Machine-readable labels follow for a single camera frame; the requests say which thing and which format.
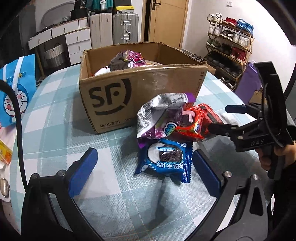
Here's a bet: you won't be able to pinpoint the SF Express cardboard box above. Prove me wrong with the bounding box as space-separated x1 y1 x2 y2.
79 42 208 133

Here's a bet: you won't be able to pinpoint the wooden shoe rack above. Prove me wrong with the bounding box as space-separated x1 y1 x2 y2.
205 15 254 91

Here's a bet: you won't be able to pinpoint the white drawer cabinet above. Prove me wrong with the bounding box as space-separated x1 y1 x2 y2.
28 17 92 65

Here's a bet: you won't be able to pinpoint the purple cartoon snack bag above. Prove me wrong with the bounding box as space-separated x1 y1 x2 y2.
108 49 149 71

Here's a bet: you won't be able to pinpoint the woven laundry basket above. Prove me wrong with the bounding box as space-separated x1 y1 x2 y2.
45 44 66 68

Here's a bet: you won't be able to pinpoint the noodle picture snack bag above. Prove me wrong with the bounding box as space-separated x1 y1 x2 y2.
94 60 162 76

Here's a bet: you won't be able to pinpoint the stacked shoe boxes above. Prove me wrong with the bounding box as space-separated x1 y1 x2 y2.
113 0 134 14

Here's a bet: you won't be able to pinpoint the teal suitcase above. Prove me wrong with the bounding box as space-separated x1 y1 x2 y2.
86 0 114 11

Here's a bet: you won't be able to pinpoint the silver suitcase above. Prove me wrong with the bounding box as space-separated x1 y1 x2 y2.
112 13 139 45

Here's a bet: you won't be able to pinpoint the silver purple snack bag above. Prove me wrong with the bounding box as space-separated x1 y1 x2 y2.
137 93 195 149

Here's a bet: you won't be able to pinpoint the red snack bag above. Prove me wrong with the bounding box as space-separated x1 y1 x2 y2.
196 103 231 132

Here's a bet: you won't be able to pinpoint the blue Doraemon tote bag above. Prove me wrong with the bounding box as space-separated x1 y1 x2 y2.
1 54 37 127

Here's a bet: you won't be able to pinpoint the black cable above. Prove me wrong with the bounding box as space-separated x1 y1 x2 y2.
0 79 29 193

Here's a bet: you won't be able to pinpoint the person's right hand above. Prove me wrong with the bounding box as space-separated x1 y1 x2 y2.
255 142 296 171

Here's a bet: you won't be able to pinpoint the wooden door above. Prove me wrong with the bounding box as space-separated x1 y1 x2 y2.
141 0 189 49

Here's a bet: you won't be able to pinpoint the blue Oreo packet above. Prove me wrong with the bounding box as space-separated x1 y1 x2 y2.
135 138 193 183

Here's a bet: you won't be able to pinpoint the teal plaid tablecloth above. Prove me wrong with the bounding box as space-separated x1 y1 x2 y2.
10 63 273 241

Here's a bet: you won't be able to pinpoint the red Oreo packet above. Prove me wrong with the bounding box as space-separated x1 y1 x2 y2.
174 105 210 140

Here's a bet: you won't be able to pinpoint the purple plastic bag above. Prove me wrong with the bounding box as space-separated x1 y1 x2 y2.
234 62 262 104

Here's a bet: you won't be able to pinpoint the small cardboard box on floor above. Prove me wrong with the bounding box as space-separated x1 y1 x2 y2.
248 90 262 104

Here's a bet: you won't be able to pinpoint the beige suitcase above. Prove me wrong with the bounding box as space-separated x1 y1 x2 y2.
90 13 113 49

